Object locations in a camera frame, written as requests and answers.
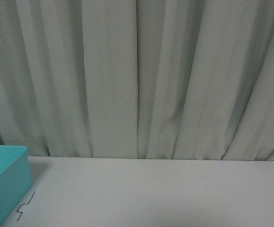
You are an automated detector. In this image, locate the grey-white pleated curtain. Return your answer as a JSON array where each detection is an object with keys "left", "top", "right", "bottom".
[{"left": 0, "top": 0, "right": 274, "bottom": 161}]

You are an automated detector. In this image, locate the turquoise plastic storage box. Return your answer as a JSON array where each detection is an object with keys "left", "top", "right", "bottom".
[{"left": 0, "top": 145, "right": 32, "bottom": 225}]

